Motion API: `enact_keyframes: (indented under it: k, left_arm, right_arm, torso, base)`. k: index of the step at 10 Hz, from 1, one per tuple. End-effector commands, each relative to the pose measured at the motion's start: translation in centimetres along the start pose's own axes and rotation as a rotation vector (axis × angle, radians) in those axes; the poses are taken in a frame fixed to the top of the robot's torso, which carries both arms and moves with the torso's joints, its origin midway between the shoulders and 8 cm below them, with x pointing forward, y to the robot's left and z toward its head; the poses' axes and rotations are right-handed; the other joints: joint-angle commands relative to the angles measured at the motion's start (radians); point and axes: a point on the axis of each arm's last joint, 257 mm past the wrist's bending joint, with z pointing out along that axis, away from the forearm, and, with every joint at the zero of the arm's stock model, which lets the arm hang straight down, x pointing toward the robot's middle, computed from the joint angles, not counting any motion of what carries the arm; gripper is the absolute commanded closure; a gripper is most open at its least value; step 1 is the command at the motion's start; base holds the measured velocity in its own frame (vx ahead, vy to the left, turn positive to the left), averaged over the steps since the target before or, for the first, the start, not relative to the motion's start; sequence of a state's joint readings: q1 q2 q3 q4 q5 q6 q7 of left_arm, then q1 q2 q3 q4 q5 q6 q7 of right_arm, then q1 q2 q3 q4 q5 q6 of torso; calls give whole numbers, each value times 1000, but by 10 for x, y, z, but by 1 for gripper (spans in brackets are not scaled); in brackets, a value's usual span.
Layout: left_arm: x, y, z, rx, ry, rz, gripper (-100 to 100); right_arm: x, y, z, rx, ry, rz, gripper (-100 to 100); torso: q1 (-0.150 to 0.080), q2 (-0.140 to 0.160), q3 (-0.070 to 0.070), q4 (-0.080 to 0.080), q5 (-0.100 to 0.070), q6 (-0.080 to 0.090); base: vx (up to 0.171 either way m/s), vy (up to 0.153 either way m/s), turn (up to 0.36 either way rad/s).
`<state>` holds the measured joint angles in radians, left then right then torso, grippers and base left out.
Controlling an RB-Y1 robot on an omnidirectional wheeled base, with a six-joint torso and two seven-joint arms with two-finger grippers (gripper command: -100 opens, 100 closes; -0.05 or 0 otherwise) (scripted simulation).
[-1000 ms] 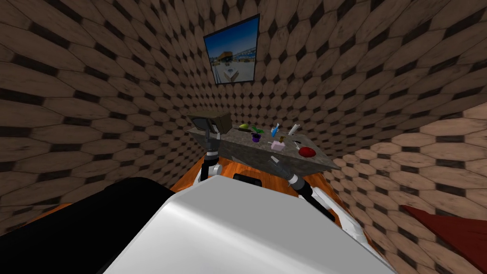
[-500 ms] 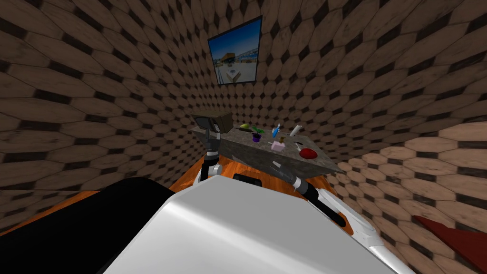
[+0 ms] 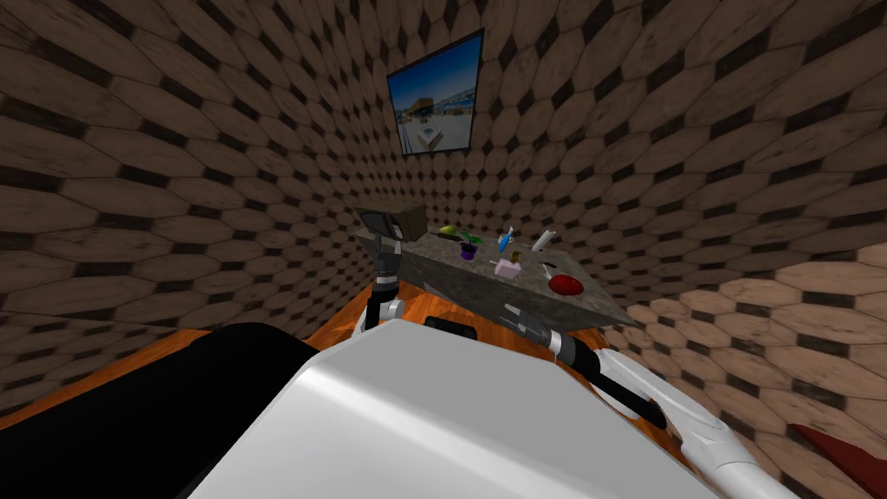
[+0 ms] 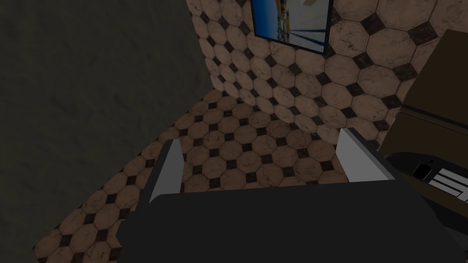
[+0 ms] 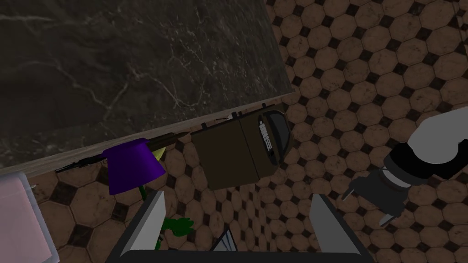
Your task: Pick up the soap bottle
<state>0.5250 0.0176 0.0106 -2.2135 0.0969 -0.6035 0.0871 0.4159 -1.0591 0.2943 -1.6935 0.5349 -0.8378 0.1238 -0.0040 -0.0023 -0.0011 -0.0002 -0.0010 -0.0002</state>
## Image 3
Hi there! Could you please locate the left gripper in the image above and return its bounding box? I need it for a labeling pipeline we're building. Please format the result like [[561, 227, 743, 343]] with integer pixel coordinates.
[[372, 235, 404, 280]]

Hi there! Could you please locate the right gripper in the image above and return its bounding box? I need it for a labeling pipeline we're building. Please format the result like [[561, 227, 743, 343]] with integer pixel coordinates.
[[499, 302, 554, 347]]

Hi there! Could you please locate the grey stone table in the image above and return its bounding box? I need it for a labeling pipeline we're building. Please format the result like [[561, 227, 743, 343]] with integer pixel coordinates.
[[352, 224, 640, 331]]

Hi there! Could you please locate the olive green microwave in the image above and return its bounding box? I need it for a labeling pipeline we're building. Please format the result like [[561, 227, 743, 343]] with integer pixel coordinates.
[[355, 201, 430, 243]]

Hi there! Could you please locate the red plate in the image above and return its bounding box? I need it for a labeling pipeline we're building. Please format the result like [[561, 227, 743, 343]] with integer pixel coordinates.
[[547, 273, 585, 298]]

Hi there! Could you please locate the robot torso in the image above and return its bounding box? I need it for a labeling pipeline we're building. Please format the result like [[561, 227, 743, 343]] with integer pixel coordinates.
[[185, 314, 725, 499]]

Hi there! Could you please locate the framed blue beach picture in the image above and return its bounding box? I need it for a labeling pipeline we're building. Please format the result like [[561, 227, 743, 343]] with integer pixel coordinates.
[[385, 28, 486, 158]]

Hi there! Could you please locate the dark red furniture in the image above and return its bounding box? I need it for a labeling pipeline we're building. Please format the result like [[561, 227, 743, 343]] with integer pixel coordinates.
[[789, 423, 887, 499]]

